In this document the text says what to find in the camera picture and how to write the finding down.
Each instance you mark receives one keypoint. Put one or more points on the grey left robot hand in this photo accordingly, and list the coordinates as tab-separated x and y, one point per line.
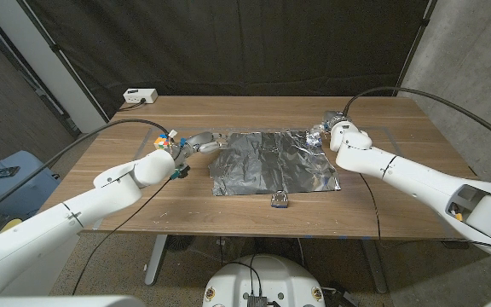
198	143

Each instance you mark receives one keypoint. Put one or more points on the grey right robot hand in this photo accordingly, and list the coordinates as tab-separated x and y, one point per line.
334	117

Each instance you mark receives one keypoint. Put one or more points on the aluminum foil sheet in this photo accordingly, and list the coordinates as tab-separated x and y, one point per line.
271	166

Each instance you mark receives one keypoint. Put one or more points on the white robot shoulder cover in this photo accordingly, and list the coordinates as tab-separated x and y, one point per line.
58	302

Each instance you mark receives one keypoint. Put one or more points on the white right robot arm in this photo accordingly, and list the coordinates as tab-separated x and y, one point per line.
420	183

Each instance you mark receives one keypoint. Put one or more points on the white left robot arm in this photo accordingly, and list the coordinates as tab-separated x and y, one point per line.
58	221

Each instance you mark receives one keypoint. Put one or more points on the colourful cube toy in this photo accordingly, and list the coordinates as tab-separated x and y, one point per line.
161	142

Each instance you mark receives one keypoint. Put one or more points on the small foil-wrapped object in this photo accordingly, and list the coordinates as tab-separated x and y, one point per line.
279	200

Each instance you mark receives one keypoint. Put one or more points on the grey tape outline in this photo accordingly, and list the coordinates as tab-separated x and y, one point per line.
194	128

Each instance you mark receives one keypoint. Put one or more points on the white power strip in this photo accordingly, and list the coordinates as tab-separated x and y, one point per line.
140	95

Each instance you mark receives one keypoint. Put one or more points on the black ribbed round object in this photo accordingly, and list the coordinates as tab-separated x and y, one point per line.
180	243

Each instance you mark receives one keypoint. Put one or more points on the black backdrop stand pole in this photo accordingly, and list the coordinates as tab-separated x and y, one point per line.
62	55
414	42

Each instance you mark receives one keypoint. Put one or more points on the grey table leg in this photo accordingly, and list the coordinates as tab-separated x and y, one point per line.
375	268
156	260

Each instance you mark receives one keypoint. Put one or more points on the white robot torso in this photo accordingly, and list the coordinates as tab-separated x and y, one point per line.
267	277

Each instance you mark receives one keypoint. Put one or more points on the blue plastic container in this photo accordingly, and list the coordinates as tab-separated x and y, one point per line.
19	196

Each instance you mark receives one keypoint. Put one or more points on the black slipper yellow insole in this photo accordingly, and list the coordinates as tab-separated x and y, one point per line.
9	224

